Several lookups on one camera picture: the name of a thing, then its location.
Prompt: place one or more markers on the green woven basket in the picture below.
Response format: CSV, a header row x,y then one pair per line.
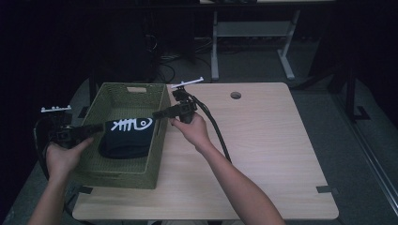
x,y
125,170

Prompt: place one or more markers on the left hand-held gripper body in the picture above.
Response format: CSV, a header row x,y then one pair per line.
x,y
64,134

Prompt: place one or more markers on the dark navy garment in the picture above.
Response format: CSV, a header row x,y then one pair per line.
x,y
126,140

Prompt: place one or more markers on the person's left hand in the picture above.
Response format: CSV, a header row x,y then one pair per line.
x,y
64,161

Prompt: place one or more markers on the black stand foot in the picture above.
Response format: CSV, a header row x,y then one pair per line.
x,y
352,103

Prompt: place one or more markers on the white metal desk frame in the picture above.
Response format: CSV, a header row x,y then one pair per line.
x,y
250,29

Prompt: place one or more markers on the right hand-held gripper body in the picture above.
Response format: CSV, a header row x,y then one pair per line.
x,y
185,109

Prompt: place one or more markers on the person's right hand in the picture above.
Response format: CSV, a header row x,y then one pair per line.
x,y
195,132

